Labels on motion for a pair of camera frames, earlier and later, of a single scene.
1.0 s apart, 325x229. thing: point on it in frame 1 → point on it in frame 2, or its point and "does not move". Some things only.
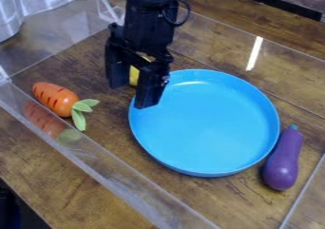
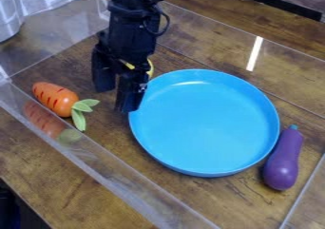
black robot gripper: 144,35 → 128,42
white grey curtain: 22,0 does not move
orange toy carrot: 62,103 does not move
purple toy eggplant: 281,169 does not move
